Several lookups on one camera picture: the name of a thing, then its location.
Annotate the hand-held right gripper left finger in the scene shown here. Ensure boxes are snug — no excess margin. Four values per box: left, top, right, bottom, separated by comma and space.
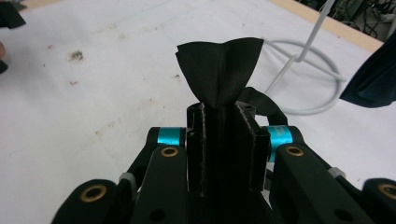
147, 102, 209, 199

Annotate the tangle of black floor cables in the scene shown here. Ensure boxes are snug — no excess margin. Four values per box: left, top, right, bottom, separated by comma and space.
295, 0, 396, 41

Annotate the dark navy bow tie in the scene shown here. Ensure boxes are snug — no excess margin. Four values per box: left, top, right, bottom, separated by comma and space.
339, 30, 396, 109

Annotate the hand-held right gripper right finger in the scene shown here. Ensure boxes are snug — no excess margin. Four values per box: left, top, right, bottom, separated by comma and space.
235, 101, 305, 192

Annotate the white wire display rack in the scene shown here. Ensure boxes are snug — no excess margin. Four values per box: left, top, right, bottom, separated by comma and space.
261, 0, 348, 117

